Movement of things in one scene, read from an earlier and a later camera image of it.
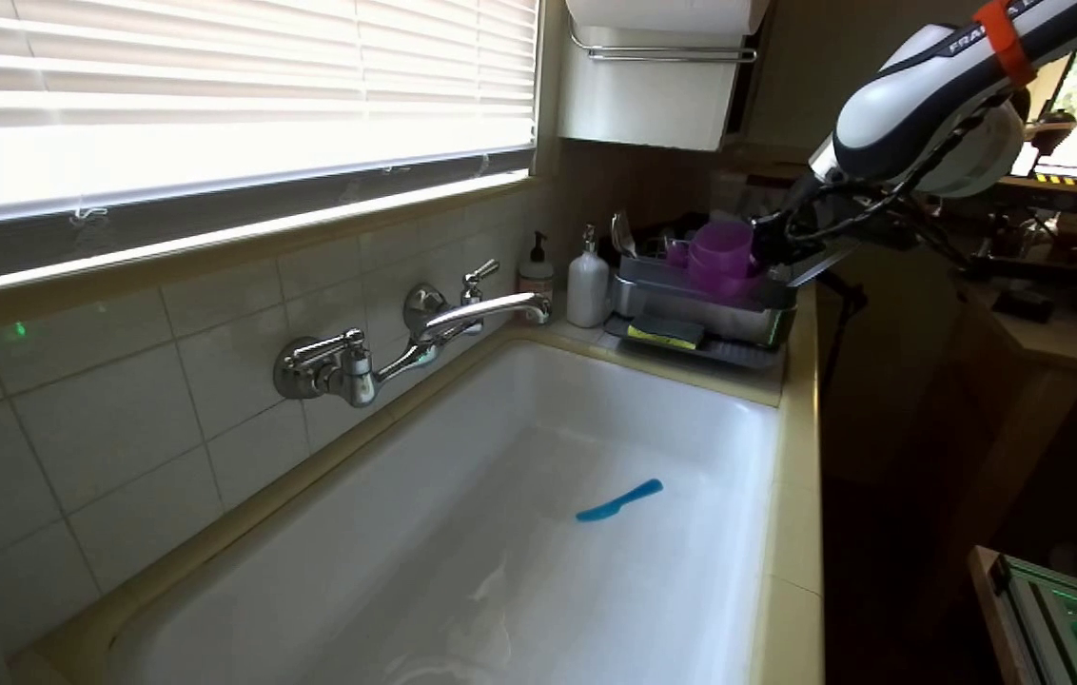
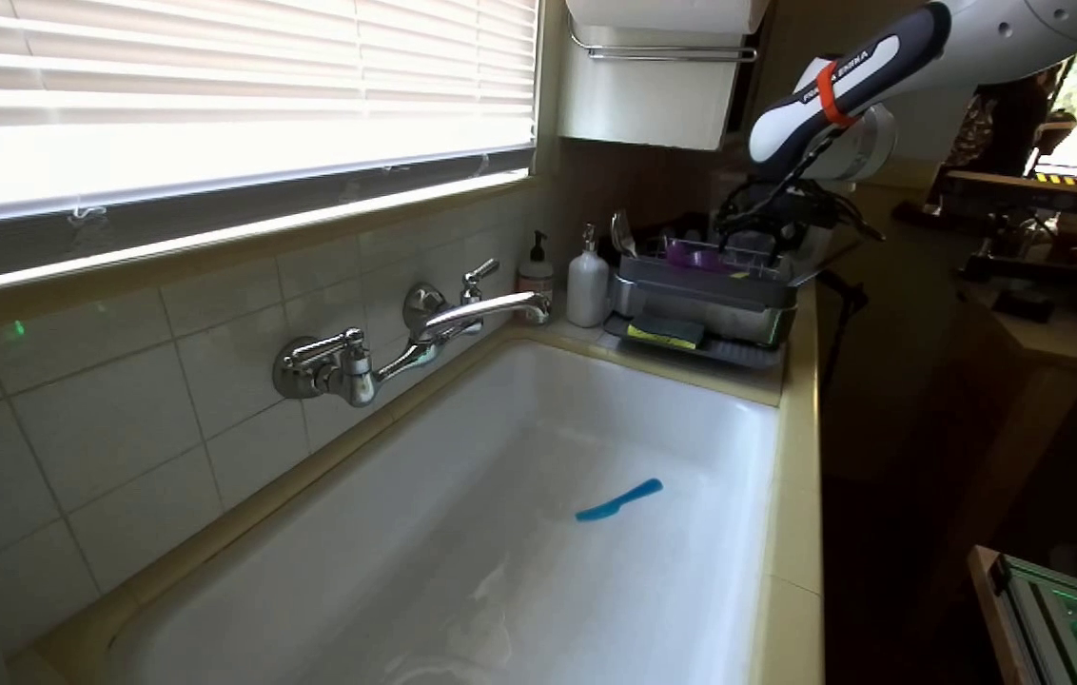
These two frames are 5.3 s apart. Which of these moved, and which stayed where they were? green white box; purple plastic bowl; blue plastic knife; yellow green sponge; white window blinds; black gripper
Moved: black gripper; purple plastic bowl
Stayed: green white box; yellow green sponge; white window blinds; blue plastic knife
